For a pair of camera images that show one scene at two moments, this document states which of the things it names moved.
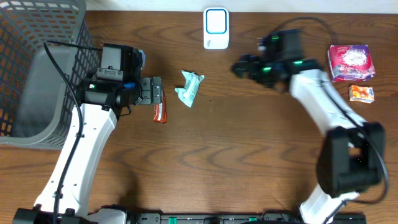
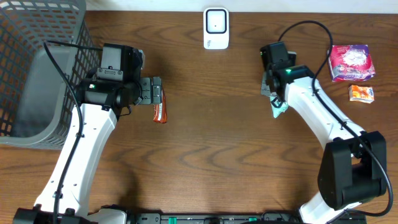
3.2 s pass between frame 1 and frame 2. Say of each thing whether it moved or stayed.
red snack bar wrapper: stayed
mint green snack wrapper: moved
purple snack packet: stayed
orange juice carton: stayed
